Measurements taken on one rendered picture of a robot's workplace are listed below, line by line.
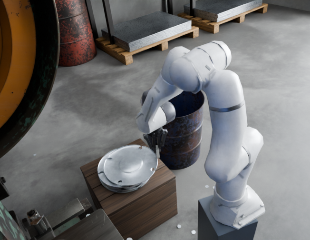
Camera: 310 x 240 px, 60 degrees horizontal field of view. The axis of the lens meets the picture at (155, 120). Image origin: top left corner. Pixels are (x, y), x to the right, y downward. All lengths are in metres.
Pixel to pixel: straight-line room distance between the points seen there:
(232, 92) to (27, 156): 1.89
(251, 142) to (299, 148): 1.31
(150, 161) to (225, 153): 0.67
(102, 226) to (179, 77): 0.48
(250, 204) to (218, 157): 0.34
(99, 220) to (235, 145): 0.46
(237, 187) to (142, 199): 0.56
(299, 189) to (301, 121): 0.72
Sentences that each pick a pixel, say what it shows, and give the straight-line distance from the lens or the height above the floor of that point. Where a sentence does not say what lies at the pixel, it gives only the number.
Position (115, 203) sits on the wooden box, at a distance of 1.40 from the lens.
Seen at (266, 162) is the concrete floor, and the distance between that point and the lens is 2.08.
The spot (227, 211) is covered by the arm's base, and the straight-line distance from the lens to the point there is 1.14.
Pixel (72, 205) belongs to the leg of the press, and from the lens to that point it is 1.08.
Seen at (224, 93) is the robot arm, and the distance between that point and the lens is 0.81.
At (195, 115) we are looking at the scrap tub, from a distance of 1.68.
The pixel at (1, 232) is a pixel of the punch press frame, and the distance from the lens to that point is 0.38.
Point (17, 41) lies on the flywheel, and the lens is 0.82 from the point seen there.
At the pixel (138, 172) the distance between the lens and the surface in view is 1.43.
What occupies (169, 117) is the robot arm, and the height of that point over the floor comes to 0.75.
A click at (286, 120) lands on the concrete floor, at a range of 2.48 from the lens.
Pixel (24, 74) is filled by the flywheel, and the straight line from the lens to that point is 0.85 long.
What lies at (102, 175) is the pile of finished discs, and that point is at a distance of 1.47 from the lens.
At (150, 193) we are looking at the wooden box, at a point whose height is 0.33.
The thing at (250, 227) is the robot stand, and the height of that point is 0.42.
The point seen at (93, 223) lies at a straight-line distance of 0.84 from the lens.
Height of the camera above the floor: 1.47
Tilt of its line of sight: 38 degrees down
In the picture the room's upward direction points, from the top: 6 degrees counter-clockwise
